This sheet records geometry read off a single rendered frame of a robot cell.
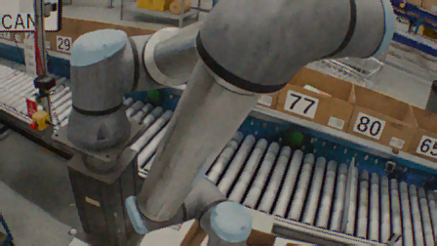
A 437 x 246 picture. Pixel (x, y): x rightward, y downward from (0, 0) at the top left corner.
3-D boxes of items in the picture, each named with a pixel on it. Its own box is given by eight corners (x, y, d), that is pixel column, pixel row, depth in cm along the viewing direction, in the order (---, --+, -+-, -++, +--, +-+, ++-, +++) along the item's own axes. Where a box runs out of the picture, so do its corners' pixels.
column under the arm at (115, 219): (128, 264, 101) (117, 198, 84) (67, 234, 106) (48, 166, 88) (157, 216, 123) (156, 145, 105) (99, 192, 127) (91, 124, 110)
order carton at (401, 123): (344, 134, 164) (354, 104, 155) (345, 108, 188) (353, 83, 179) (406, 153, 155) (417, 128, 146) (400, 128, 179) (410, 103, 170)
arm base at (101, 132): (107, 156, 81) (106, 122, 76) (55, 135, 84) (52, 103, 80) (140, 123, 97) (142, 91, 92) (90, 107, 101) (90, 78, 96)
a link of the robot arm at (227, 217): (237, 192, 77) (263, 221, 71) (228, 226, 84) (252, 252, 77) (201, 205, 72) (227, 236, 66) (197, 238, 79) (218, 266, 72)
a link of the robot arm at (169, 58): (119, 42, 92) (334, -62, 30) (173, 36, 102) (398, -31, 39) (124, 94, 94) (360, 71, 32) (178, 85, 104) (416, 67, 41)
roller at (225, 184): (209, 204, 139) (210, 195, 136) (246, 140, 181) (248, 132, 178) (220, 208, 138) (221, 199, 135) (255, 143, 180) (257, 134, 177)
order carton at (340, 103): (274, 111, 173) (281, 81, 164) (284, 89, 197) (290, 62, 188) (344, 134, 164) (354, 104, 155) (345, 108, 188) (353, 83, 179)
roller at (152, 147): (128, 172, 148) (127, 163, 145) (178, 118, 190) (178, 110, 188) (137, 176, 147) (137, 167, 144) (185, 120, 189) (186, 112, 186)
